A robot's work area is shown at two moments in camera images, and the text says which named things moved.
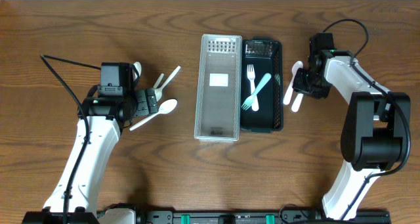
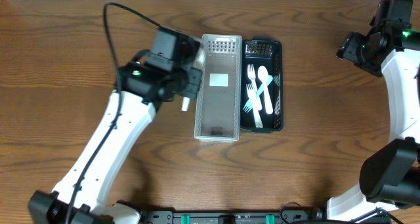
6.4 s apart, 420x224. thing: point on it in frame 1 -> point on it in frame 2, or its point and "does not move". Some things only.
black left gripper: x=147 y=101 -> x=195 y=78
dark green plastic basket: x=266 y=55 does not move
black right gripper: x=302 y=83 -> x=345 y=47
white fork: x=296 y=105 -> x=252 y=94
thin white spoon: x=166 y=107 -> x=185 y=104
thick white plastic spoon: x=295 y=66 -> x=263 y=74
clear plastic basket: x=218 y=112 does not move
